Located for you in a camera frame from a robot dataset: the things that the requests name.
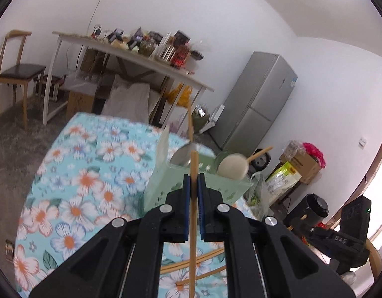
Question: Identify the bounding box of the pile of wooden chopsticks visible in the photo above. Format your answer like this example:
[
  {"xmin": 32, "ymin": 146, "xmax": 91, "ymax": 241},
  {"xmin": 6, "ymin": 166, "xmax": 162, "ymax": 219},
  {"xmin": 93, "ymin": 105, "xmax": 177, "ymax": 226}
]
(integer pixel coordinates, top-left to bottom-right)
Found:
[{"xmin": 160, "ymin": 248, "xmax": 227, "ymax": 286}]

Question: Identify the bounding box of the red plastic bag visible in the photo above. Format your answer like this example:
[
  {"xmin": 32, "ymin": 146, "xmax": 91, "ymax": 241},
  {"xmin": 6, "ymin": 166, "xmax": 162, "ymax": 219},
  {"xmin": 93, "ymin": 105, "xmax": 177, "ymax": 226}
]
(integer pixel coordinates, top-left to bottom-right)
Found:
[{"xmin": 303, "ymin": 142, "xmax": 326, "ymax": 168}]

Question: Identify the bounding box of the clear plastic storage bin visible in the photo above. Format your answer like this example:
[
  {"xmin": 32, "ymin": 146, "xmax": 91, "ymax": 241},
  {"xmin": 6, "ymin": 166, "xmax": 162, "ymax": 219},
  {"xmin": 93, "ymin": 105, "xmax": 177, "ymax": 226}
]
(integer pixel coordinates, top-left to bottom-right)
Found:
[{"xmin": 64, "ymin": 68, "xmax": 101, "ymax": 92}]

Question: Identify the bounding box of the glass jar with green contents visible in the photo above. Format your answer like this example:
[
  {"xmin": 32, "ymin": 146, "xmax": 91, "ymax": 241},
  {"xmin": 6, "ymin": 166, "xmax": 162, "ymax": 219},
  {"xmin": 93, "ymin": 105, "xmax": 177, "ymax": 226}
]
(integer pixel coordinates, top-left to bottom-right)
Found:
[{"xmin": 138, "ymin": 39, "xmax": 156, "ymax": 56}]

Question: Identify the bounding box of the white-legged wooden desk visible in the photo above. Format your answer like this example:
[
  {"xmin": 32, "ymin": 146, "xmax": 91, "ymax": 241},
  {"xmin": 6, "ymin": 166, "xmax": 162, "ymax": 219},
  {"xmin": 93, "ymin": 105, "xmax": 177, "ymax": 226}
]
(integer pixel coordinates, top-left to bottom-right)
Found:
[{"xmin": 42, "ymin": 31, "xmax": 215, "ymax": 128}]

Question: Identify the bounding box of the metal spoon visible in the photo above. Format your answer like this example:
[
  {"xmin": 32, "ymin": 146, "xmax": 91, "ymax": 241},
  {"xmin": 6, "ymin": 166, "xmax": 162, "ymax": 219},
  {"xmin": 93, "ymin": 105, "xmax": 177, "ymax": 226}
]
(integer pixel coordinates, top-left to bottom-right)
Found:
[{"xmin": 170, "ymin": 143, "xmax": 204, "ymax": 168}]

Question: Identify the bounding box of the black rice cooker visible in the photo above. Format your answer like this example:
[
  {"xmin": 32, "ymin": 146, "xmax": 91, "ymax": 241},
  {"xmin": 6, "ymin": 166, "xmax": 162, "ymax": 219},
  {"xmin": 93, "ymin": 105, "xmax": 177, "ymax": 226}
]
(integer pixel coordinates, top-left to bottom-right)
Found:
[{"xmin": 251, "ymin": 153, "xmax": 270, "ymax": 173}]

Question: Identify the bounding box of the black kitchen appliance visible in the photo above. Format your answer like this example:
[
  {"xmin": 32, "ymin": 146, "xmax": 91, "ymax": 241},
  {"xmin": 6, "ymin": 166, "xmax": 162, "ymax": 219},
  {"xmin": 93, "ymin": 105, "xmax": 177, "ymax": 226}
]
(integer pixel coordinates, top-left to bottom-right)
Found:
[{"xmin": 286, "ymin": 193, "xmax": 329, "ymax": 233}]

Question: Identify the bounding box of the striped box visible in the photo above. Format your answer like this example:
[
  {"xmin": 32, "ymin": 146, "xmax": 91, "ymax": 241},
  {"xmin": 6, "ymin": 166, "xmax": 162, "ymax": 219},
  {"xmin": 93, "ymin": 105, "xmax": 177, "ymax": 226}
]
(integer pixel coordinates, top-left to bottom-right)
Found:
[{"xmin": 155, "ymin": 45, "xmax": 176, "ymax": 61}]

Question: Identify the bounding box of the clear bag of greens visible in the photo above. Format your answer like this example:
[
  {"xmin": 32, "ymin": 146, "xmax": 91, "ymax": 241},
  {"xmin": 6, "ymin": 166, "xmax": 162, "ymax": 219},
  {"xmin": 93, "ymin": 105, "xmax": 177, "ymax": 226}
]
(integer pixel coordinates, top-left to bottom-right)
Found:
[{"xmin": 244, "ymin": 172, "xmax": 270, "ymax": 221}]

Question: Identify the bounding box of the green mesh bag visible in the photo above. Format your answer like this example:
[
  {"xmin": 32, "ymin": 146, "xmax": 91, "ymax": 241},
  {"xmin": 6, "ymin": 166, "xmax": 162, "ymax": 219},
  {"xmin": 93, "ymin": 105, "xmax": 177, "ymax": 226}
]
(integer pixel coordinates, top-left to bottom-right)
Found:
[{"xmin": 191, "ymin": 106, "xmax": 210, "ymax": 132}]

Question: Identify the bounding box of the dark red box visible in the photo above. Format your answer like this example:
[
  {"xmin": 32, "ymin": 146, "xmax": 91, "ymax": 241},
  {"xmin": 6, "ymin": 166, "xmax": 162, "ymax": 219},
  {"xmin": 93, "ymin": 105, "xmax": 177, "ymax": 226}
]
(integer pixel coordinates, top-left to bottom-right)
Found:
[{"xmin": 172, "ymin": 30, "xmax": 191, "ymax": 48}]

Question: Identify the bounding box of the green perforated utensil holder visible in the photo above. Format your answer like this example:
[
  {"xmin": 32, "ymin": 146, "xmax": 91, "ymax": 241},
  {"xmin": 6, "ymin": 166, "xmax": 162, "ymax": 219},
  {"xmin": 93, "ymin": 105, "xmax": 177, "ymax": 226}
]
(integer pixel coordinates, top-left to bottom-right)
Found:
[{"xmin": 143, "ymin": 124, "xmax": 254, "ymax": 215}]

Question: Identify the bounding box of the wooden chair with black seat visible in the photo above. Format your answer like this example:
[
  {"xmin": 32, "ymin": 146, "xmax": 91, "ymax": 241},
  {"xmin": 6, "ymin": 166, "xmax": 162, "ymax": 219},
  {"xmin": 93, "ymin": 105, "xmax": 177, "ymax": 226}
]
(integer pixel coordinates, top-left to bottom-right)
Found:
[{"xmin": 0, "ymin": 30, "xmax": 47, "ymax": 131}]

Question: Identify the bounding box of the green yellow rice bag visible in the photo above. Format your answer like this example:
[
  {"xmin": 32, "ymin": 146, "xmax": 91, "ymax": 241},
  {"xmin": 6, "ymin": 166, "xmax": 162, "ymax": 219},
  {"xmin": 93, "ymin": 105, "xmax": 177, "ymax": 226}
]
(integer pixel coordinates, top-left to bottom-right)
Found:
[{"xmin": 265, "ymin": 161, "xmax": 303, "ymax": 193}]

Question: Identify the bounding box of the curved wooden chair back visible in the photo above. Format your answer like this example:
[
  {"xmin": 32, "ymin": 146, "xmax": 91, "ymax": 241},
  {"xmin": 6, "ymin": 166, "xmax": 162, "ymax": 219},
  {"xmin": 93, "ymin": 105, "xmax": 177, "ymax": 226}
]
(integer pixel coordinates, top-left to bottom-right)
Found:
[{"xmin": 366, "ymin": 237, "xmax": 382, "ymax": 281}]

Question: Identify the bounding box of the wall cable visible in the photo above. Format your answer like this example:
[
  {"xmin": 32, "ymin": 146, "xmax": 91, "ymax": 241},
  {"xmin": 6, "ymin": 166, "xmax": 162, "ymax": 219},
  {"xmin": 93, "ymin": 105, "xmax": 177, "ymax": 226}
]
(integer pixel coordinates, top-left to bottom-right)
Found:
[{"xmin": 87, "ymin": 0, "xmax": 120, "ymax": 35}]

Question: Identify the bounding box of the white woven sack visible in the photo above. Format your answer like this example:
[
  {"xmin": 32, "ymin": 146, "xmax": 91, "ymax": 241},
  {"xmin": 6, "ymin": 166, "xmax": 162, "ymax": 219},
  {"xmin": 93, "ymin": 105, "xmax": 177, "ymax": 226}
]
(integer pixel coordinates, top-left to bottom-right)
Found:
[{"xmin": 101, "ymin": 74, "xmax": 151, "ymax": 121}]

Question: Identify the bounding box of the red oil bottle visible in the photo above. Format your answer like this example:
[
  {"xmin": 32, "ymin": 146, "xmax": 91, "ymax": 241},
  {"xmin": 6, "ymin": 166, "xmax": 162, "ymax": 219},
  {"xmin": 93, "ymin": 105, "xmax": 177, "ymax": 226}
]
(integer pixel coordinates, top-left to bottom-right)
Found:
[{"xmin": 172, "ymin": 45, "xmax": 190, "ymax": 69}]

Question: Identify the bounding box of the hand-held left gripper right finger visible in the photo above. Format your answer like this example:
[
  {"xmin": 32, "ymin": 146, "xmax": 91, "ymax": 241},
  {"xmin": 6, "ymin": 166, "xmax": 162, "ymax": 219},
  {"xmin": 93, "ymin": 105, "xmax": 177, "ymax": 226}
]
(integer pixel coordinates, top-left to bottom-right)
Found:
[{"xmin": 197, "ymin": 172, "xmax": 357, "ymax": 298}]

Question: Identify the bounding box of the yellow plastic bag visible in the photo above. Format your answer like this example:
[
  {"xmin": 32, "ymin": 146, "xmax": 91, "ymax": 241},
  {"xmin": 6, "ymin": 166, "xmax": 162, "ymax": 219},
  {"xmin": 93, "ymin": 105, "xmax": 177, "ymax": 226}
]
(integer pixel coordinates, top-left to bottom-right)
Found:
[{"xmin": 168, "ymin": 82, "xmax": 193, "ymax": 106}]

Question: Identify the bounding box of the white plastic rice paddle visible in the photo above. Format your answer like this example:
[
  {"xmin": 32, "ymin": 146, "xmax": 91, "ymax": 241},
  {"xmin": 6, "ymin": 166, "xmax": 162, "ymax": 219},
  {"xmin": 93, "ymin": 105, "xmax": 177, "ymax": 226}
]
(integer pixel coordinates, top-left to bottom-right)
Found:
[{"xmin": 217, "ymin": 153, "xmax": 249, "ymax": 181}]

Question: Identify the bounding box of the silver refrigerator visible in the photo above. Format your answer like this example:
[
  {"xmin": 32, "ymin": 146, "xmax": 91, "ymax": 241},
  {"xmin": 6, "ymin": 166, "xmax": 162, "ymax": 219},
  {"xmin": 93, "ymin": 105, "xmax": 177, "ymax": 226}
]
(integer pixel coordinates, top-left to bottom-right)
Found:
[{"xmin": 210, "ymin": 51, "xmax": 298, "ymax": 159}]

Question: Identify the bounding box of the open cardboard box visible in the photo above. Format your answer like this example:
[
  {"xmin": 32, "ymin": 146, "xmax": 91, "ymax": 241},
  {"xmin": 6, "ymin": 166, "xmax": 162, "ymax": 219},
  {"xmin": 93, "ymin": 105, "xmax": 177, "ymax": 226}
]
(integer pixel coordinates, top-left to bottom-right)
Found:
[{"xmin": 279, "ymin": 150, "xmax": 322, "ymax": 185}]

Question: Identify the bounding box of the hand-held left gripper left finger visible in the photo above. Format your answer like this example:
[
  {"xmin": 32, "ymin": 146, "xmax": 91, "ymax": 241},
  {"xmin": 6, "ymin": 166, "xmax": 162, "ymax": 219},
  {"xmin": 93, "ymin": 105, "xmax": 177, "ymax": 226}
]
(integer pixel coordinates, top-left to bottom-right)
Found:
[{"xmin": 28, "ymin": 174, "xmax": 191, "ymax": 298}]

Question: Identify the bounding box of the white plastic board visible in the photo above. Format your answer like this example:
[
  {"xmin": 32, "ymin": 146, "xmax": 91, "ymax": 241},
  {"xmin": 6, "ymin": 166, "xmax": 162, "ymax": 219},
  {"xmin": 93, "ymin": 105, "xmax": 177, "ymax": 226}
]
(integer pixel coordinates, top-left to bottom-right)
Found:
[{"xmin": 206, "ymin": 105, "xmax": 225, "ymax": 131}]

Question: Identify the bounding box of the floral turquoise blanket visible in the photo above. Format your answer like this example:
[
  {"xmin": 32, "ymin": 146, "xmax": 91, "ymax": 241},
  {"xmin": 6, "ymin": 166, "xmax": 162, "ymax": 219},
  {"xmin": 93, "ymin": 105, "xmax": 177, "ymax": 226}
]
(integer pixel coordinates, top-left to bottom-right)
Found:
[{"xmin": 13, "ymin": 113, "xmax": 263, "ymax": 298}]

